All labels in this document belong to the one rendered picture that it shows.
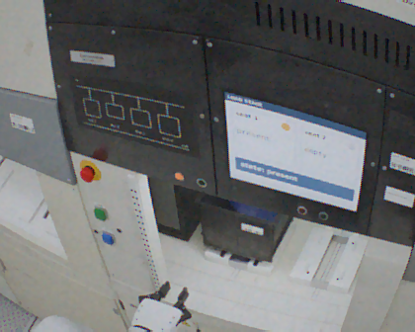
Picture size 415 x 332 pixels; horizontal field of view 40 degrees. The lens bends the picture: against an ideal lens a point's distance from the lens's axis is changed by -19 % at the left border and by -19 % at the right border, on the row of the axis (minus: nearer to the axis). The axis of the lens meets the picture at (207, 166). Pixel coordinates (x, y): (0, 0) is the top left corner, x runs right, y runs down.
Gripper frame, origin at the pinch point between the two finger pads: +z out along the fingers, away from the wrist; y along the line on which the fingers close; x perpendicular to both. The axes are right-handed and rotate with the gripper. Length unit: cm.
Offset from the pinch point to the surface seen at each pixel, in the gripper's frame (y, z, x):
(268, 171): 17.0, 13.9, 32.6
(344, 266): 33, 42, -29
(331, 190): 30.7, 13.8, 32.3
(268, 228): 9.3, 34.1, -9.5
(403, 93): 44, 14, 61
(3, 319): -122, 3, -119
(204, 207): -8.8, 34.1, -8.4
